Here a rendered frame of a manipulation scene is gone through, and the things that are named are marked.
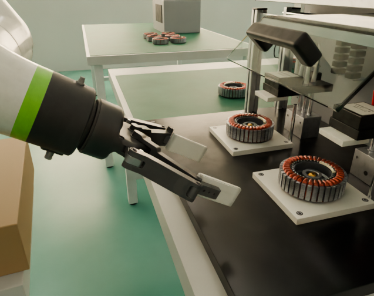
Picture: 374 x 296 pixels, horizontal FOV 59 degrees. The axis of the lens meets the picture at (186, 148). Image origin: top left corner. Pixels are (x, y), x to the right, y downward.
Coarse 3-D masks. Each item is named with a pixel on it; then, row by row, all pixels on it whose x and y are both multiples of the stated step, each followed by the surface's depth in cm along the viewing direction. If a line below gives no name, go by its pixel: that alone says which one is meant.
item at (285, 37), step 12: (252, 24) 41; (264, 24) 39; (252, 36) 40; (264, 36) 37; (276, 36) 35; (288, 36) 33; (300, 36) 32; (264, 48) 41; (288, 48) 34; (300, 48) 32; (312, 48) 32; (300, 60) 34; (312, 60) 33
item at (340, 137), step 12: (348, 108) 55; (360, 108) 55; (372, 108) 55; (336, 120) 57; (348, 120) 54; (360, 120) 52; (372, 120) 53; (324, 132) 57; (336, 132) 56; (348, 132) 55; (360, 132) 52; (372, 132) 53; (348, 144) 54; (372, 144) 62
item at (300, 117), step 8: (288, 112) 84; (296, 112) 82; (304, 112) 81; (312, 112) 82; (288, 120) 84; (296, 120) 81; (304, 120) 78; (312, 120) 79; (320, 120) 80; (288, 128) 85; (296, 128) 81; (304, 128) 79; (312, 128) 80; (304, 136) 80; (312, 136) 81
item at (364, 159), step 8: (360, 152) 62; (368, 152) 62; (352, 160) 65; (360, 160) 63; (368, 160) 61; (352, 168) 65; (360, 168) 63; (368, 168) 61; (360, 176) 63; (368, 176) 61; (368, 184) 62
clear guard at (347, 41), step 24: (288, 24) 42; (312, 24) 38; (336, 24) 37; (360, 24) 37; (240, 48) 47; (336, 48) 33; (360, 48) 30; (264, 72) 39; (288, 72) 36; (312, 72) 33; (336, 72) 31; (360, 72) 29; (312, 96) 31; (336, 96) 29
